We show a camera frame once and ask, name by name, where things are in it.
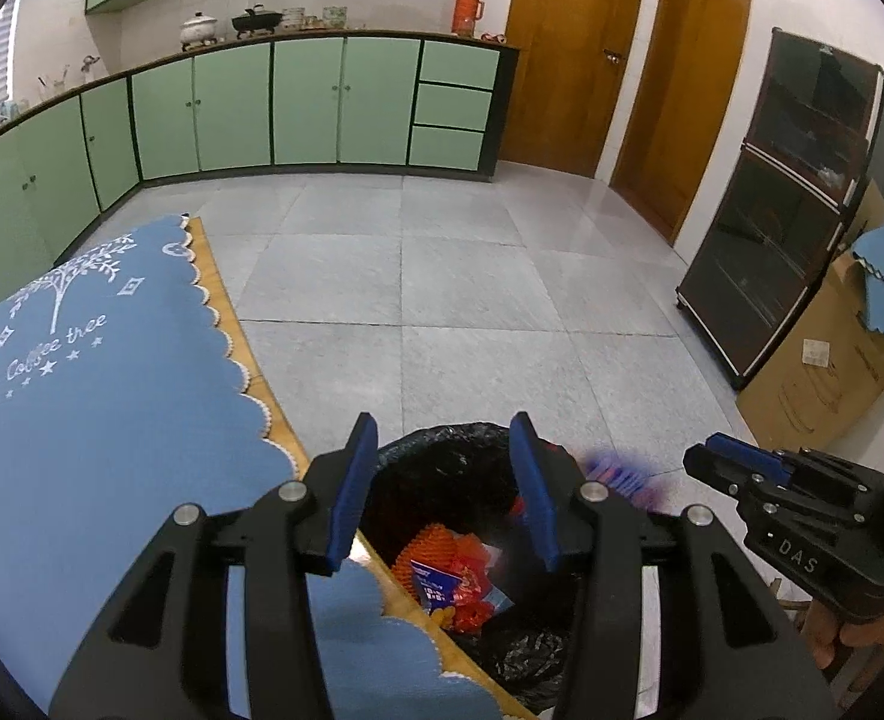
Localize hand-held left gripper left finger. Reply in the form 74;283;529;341
50;412;379;720

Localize white lidded pot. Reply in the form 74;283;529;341
179;11;219;46

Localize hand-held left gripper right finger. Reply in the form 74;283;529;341
509;411;837;720

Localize cardboard sheet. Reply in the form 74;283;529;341
734;180;884;455

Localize purple snack packet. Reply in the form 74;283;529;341
577;450;664;515

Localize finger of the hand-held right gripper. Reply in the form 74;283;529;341
683;444;759;502
704;433;797;482

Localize wooden door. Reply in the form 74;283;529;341
502;0;651;179
608;0;756;245

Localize blue printed tablecloth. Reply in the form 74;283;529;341
0;214;503;720

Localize trash bin with black bag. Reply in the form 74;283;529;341
355;424;660;720

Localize black wok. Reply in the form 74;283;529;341
232;4;284;38

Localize red snack packet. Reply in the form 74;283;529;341
449;532;504;632

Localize black glass cabinet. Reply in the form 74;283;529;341
674;26;884;391

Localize person's right hand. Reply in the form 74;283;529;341
805;598;884;691

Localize window blinds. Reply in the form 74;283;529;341
0;0;24;113

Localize green base cabinets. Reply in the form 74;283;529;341
0;30;522;331

